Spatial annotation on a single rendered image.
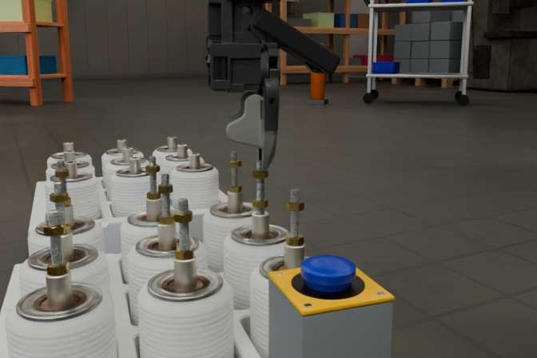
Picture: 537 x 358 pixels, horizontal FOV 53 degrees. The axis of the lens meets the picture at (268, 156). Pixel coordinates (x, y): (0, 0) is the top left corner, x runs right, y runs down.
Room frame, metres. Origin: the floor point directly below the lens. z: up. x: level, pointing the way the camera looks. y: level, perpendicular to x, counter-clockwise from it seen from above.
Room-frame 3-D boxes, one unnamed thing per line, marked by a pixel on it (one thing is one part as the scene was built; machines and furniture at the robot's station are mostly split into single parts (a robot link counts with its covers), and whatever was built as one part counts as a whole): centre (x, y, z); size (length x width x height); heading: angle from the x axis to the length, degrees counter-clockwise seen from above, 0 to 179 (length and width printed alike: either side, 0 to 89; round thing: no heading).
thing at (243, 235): (0.66, 0.01, 0.25); 0.08 x 0.08 x 0.01
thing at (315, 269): (0.37, -0.04, 0.32); 0.04 x 0.04 x 0.02
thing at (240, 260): (0.66, 0.01, 0.16); 0.10 x 0.10 x 0.18
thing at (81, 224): (0.69, 0.27, 0.25); 0.08 x 0.08 x 0.01
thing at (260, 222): (0.66, 0.01, 0.26); 0.02 x 0.02 x 0.03
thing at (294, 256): (0.55, -0.03, 0.26); 0.02 x 0.02 x 0.03
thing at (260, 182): (0.66, 0.01, 0.31); 0.01 x 0.01 x 0.08
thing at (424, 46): (8.46, -2.62, 0.59); 1.20 x 0.80 x 1.19; 27
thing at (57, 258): (0.47, 0.20, 0.30); 0.01 x 0.01 x 0.08
